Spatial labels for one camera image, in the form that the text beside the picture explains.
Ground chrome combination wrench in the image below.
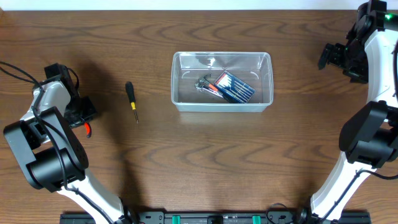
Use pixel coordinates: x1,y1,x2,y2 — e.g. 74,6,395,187
195,82,223,98

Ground red-handled pliers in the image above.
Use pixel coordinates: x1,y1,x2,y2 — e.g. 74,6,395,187
84,122,92,138

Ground blue precision screwdriver set case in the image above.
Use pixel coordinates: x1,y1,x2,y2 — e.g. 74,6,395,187
214,71,256,103

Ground clear plastic container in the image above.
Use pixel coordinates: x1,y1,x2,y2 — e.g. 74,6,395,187
171,52,274,113

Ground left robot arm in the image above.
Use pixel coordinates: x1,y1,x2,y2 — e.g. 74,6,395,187
3,63,137,223

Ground small red-handled claw hammer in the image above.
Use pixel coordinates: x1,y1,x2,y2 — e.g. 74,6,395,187
195,74,233,103

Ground black yellow screwdriver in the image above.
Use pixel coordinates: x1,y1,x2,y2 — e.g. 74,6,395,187
125,82,139,123

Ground black mounting rail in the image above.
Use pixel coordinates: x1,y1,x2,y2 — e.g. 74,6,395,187
59,210,372,224

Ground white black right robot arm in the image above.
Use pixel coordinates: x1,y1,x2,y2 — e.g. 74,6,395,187
295,1,397,223

